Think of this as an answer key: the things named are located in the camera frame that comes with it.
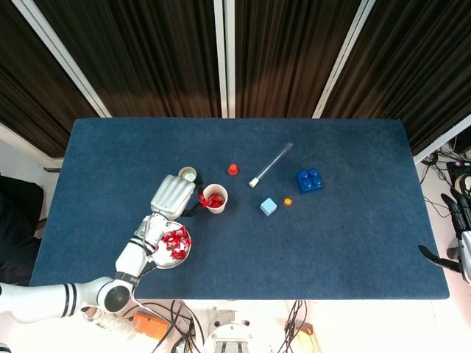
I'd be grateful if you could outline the light blue cube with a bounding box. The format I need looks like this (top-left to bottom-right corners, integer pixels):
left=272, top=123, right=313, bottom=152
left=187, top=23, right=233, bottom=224
left=259, top=196, right=277, bottom=217

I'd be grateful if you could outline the tan wooden block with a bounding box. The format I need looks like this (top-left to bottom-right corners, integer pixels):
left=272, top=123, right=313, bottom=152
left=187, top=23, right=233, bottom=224
left=294, top=321, right=322, bottom=353

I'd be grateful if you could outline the silver metal plate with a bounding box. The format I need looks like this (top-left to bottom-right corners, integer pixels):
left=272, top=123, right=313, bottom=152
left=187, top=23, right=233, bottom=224
left=149, top=220, right=193, bottom=270

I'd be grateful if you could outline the black cable bundle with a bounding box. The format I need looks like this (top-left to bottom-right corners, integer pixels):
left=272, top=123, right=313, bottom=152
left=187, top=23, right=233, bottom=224
left=419, top=141, right=471, bottom=221
left=277, top=299, right=308, bottom=353
left=116, top=299, right=203, bottom=353

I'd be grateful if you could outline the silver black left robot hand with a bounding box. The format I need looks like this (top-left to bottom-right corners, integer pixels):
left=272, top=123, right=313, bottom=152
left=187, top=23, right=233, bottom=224
left=149, top=174, right=206, bottom=222

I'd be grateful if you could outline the blue building block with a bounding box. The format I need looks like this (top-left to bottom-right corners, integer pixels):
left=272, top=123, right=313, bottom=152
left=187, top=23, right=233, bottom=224
left=294, top=167, right=325, bottom=195

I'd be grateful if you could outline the orange electronic device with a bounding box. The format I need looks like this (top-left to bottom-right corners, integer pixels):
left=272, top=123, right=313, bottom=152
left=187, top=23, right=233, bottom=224
left=132, top=311, right=171, bottom=341

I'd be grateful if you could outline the white paper cup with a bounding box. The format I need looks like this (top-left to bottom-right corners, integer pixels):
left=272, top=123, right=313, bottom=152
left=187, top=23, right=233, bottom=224
left=201, top=183, right=230, bottom=215

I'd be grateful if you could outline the white sneaker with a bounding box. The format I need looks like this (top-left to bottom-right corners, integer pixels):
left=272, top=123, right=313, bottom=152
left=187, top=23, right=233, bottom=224
left=81, top=305, right=138, bottom=341

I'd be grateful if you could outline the person in black clothes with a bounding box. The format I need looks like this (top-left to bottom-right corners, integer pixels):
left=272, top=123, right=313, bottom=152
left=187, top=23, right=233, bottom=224
left=0, top=175, right=48, bottom=286

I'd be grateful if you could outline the white partition frame post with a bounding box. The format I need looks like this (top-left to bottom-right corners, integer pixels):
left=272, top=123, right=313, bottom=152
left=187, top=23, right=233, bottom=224
left=412, top=113, right=471, bottom=165
left=224, top=0, right=237, bottom=118
left=10, top=0, right=112, bottom=118
left=312, top=0, right=376, bottom=118
left=213, top=0, right=229, bottom=118

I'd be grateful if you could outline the glass test tube white stopper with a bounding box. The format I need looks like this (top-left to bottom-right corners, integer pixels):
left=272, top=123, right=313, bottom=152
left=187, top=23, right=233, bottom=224
left=248, top=142, right=294, bottom=189

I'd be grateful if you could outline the dark brown curtain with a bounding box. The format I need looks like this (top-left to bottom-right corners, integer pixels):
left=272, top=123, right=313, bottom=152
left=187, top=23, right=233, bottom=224
left=0, top=0, right=100, bottom=159
left=323, top=0, right=471, bottom=155
left=234, top=0, right=357, bottom=118
left=32, top=0, right=222, bottom=118

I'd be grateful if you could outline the white robot torso base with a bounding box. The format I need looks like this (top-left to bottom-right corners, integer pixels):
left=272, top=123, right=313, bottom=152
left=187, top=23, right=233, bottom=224
left=201, top=307, right=258, bottom=353

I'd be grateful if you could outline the blue table cloth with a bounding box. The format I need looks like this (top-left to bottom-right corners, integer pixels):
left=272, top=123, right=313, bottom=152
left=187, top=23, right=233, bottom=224
left=27, top=117, right=452, bottom=302

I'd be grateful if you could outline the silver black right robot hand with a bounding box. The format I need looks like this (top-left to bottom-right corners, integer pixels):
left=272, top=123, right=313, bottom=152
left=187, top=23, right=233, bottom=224
left=418, top=187, right=471, bottom=285

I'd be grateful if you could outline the beige round object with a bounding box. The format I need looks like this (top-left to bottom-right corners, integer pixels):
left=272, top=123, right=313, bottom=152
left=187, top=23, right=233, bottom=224
left=454, top=172, right=471, bottom=198

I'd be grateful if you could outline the black electronic device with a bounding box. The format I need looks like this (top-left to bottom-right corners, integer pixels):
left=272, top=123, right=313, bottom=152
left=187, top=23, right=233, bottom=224
left=446, top=160, right=471, bottom=181

